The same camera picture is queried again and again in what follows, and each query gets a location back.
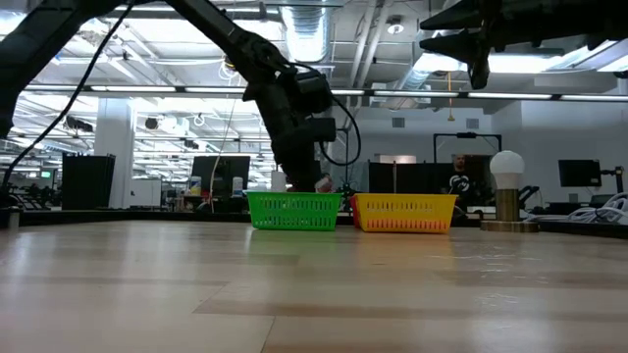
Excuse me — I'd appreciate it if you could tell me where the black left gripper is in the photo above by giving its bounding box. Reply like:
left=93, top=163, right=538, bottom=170
left=241, top=72, right=340, bottom=193

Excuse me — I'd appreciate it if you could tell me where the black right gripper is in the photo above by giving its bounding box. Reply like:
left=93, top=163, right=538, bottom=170
left=418, top=0, right=537, bottom=90

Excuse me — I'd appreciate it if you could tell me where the green plastic mesh basket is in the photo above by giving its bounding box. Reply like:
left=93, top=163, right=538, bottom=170
left=245, top=191, right=343, bottom=232

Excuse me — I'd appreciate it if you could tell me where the yellow hanging pendant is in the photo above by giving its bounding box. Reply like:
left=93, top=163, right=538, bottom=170
left=445, top=71, right=456, bottom=123

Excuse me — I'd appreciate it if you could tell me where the black computer monitor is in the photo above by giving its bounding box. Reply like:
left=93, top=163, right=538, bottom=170
left=557, top=158, right=603, bottom=188
left=189, top=155, right=251, bottom=197

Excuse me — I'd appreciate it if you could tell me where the yellow plastic mesh basket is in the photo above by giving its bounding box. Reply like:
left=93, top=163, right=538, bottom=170
left=352, top=192, right=459, bottom=234

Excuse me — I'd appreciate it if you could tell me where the white bulb brass lamp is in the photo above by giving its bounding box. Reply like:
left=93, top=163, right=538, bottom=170
left=479, top=149, right=540, bottom=233

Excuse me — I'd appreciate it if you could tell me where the black standing panel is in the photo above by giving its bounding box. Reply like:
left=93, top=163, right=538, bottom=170
left=61, top=153, right=117, bottom=211

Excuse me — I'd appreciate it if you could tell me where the silver ventilation duct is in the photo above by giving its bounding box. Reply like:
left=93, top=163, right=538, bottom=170
left=394, top=0, right=495, bottom=94
left=279, top=0, right=340, bottom=153

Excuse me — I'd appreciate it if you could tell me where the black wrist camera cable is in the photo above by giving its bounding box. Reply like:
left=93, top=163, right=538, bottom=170
left=293, top=61, right=363, bottom=168

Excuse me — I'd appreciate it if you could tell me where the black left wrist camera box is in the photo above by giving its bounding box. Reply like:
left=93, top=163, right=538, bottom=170
left=295, top=72, right=334, bottom=115

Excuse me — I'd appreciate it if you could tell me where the white coiled power cable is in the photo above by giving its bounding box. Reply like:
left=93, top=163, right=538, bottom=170
left=523, top=191, right=628, bottom=225

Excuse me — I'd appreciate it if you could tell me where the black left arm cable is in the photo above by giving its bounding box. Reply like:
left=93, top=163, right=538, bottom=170
left=0, top=0, right=138, bottom=197

